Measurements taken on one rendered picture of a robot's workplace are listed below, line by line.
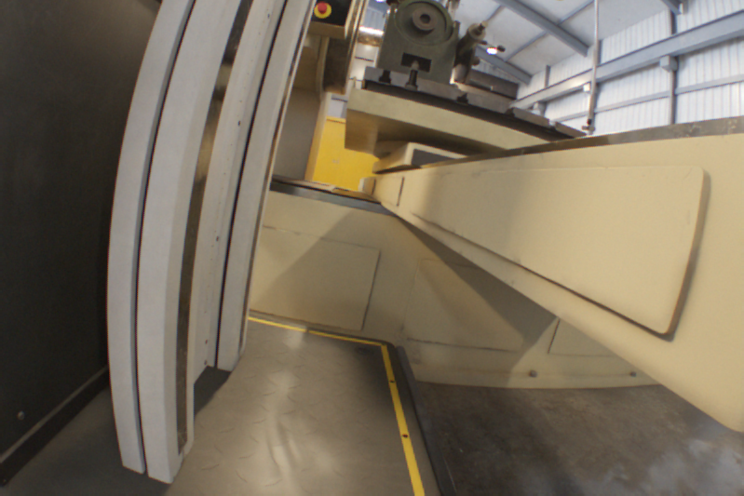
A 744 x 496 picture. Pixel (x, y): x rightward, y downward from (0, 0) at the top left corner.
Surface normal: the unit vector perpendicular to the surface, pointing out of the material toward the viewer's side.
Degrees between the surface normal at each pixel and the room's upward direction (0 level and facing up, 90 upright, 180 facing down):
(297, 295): 90
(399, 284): 90
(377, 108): 90
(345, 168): 90
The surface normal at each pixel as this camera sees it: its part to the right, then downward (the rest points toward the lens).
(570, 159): -0.97, -0.20
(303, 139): 0.08, 0.10
